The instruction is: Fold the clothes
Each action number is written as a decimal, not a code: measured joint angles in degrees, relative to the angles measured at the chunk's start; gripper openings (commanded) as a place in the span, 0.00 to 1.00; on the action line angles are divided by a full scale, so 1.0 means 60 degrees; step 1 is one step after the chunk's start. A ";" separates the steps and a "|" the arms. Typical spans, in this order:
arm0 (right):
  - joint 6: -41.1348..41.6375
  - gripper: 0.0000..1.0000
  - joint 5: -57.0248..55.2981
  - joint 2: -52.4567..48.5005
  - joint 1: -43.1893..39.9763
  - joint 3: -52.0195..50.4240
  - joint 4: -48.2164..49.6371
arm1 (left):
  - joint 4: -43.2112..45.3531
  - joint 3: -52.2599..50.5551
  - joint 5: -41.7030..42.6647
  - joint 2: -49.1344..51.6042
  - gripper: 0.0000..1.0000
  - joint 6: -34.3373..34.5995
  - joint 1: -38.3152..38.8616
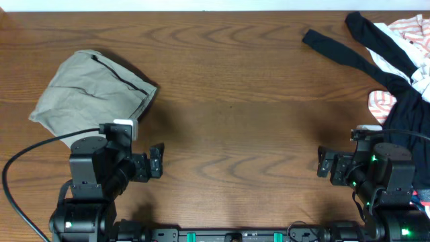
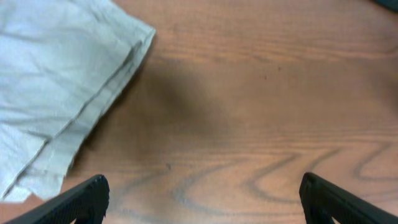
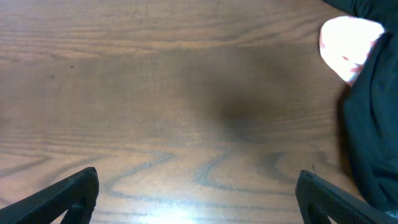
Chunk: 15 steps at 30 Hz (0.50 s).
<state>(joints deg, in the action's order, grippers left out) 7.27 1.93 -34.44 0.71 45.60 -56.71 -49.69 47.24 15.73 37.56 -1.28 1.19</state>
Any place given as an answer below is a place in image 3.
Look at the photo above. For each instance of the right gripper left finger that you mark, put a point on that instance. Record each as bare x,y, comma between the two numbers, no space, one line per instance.
74,196

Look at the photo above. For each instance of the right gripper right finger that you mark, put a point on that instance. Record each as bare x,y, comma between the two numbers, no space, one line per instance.
322,202

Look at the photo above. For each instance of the black long garment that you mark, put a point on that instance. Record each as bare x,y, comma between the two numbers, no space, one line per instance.
370,109

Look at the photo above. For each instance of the orange striped shirt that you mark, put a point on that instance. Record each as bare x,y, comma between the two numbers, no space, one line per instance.
345,44

